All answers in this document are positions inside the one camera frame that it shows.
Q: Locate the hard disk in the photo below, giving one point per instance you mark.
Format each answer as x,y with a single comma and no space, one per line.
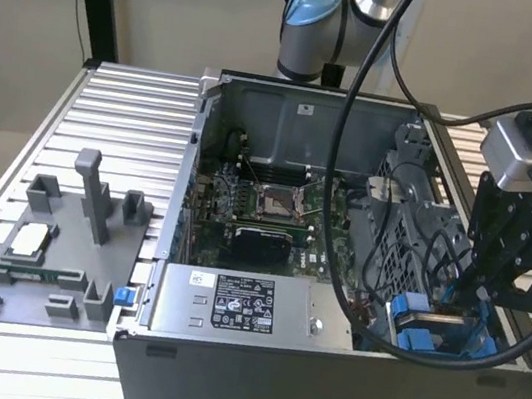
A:
408,310

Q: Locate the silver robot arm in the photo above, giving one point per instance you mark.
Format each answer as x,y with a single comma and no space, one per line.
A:
311,40

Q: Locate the grey metal disk bay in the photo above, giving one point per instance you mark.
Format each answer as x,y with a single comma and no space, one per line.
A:
406,242

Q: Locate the CPU socket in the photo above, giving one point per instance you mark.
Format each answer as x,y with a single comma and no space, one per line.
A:
278,204

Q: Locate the black graphics card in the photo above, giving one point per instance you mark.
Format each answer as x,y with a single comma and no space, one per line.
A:
261,247

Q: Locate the thin metal locking lever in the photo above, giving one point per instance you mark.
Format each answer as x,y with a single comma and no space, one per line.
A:
257,172

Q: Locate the green motherboard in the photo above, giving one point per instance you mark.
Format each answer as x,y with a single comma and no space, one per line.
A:
217,202

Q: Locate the dark grey PC case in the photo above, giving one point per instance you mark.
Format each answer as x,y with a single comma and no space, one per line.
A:
266,392

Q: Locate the silver power supply unit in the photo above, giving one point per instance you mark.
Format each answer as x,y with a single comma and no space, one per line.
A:
174,296

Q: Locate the blue case latch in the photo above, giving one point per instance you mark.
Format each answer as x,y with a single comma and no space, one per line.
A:
123,297

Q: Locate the grey parts rack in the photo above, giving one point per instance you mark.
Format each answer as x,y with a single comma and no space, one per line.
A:
69,224

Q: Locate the green RAM stick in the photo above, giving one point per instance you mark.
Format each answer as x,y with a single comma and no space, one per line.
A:
46,274

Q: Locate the silver CPU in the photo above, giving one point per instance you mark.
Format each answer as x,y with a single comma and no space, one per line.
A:
29,240

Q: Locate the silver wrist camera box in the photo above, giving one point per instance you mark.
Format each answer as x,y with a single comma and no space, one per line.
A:
511,152

